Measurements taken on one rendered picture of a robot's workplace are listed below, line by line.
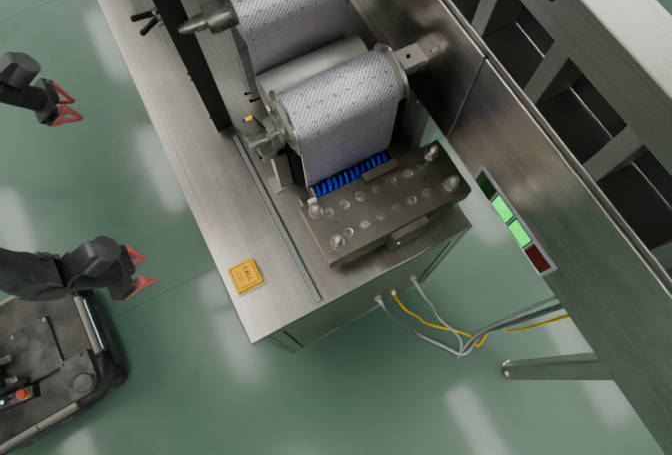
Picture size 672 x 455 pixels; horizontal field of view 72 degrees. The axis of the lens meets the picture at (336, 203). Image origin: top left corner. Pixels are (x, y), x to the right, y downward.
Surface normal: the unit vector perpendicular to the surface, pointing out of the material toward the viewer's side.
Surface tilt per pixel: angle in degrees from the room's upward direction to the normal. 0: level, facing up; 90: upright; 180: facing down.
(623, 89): 90
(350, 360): 0
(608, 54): 90
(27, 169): 0
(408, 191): 0
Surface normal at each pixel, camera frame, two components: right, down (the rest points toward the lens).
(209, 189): -0.01, -0.36
